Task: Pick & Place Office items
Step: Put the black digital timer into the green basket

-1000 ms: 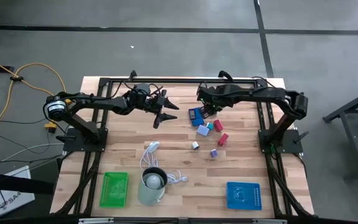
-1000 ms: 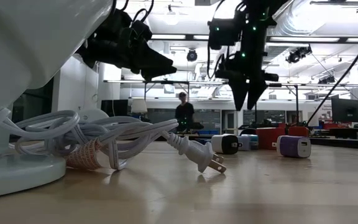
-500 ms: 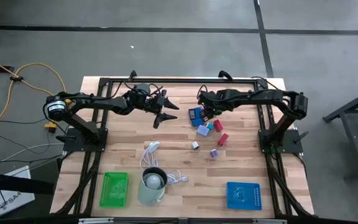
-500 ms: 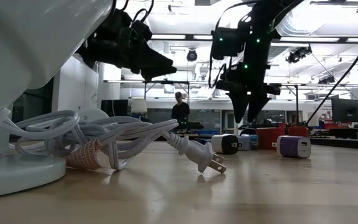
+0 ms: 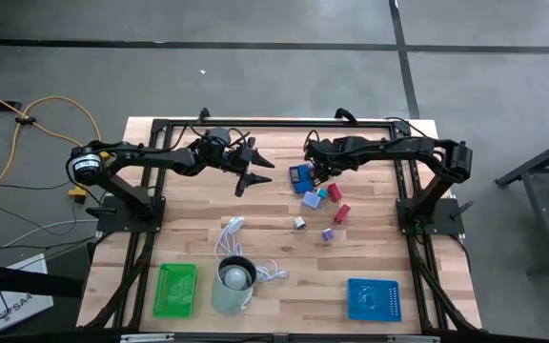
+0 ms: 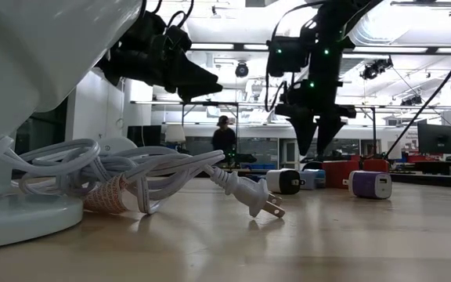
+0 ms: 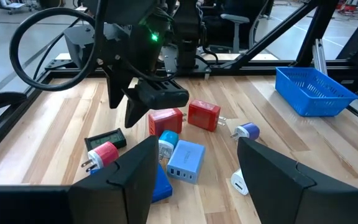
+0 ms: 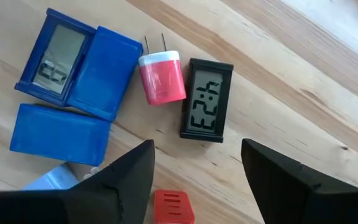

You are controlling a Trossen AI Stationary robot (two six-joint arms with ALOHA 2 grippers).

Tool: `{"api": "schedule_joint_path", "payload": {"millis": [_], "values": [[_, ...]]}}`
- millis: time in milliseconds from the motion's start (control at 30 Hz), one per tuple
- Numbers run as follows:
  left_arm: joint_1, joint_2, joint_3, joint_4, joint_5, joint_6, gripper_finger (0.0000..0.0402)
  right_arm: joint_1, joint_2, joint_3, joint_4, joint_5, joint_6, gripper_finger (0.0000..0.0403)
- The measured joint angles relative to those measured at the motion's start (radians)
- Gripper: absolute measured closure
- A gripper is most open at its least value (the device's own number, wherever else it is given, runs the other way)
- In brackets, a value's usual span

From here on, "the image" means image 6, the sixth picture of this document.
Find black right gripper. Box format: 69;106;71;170
274;78;358;157

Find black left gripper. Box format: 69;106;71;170
129;42;224;104

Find teal white small charger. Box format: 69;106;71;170
305;168;327;189

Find red wall charger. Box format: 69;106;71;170
322;160;362;190
362;157;391;174

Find light blue multiport charger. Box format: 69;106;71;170
298;171;317;191

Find purple white USB charger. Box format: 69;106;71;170
342;169;393;200

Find white charger black face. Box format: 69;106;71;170
265;168;306;196

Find person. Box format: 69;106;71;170
211;114;237;157

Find black background screen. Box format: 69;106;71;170
127;125;163;148

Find black ceiling track lights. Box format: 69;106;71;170
359;56;395;81

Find black computer monitor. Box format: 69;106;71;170
417;121;451;155

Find black overhead light bar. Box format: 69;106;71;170
188;41;451;56

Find white appliance with base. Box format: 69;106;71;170
0;0;145;251

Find black background rig frame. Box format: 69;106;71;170
181;100;240;156
342;104;378;157

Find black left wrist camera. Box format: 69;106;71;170
146;13;193;54

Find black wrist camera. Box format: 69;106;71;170
266;36;309;78
146;13;193;54

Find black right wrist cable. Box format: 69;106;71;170
264;72;289;114

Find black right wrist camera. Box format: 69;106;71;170
266;36;309;78

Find white lamp power cord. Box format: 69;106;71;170
0;136;287;219

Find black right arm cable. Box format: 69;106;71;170
384;26;451;158

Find black table frame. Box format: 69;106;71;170
193;167;451;190

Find red printed cord tag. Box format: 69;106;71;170
82;175;131;215

